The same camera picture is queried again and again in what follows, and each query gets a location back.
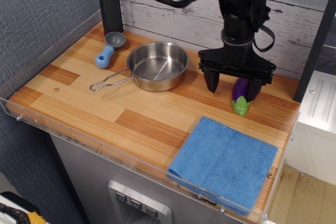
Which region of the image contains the silver dispenser button panel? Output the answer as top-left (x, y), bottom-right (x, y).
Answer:
top-left (108, 179), bottom-right (173, 223)

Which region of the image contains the blue grey measuring scoop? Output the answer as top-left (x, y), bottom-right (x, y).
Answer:
top-left (95, 31), bottom-right (126, 69)

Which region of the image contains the black vertical post left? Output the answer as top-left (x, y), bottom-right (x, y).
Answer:
top-left (99, 0), bottom-right (123, 35)

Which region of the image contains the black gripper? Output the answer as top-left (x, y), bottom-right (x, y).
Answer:
top-left (198, 36), bottom-right (276, 102)

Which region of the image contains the clear acrylic table guard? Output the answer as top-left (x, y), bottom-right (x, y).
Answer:
top-left (1, 9), bottom-right (298, 223)

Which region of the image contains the purple toy eggplant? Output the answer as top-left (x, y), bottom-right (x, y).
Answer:
top-left (230, 78), bottom-right (251, 116)

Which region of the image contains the stainless steel pan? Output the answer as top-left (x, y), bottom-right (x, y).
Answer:
top-left (90, 41), bottom-right (190, 92)

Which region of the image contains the black vertical post right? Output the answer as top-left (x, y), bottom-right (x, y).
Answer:
top-left (293, 0), bottom-right (335, 102)

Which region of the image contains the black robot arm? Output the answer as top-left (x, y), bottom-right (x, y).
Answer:
top-left (198, 0), bottom-right (276, 101)

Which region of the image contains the blue microfiber cloth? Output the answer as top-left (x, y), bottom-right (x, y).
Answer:
top-left (167, 117), bottom-right (278, 216)

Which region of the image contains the white toy sink unit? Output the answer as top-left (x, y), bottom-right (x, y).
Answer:
top-left (285, 71), bottom-right (335, 185)

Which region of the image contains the black vertical post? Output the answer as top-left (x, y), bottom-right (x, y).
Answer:
top-left (293, 0), bottom-right (335, 102)
top-left (99, 0), bottom-right (123, 35)

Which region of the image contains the grey toy fridge cabinet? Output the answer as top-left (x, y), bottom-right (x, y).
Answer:
top-left (51, 135), bottom-right (239, 223)

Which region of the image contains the black braided cable sleeve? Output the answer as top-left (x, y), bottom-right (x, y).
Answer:
top-left (0, 204), bottom-right (29, 224)

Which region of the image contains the yellow tape piece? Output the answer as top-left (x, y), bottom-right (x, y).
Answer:
top-left (27, 212), bottom-right (48, 224)

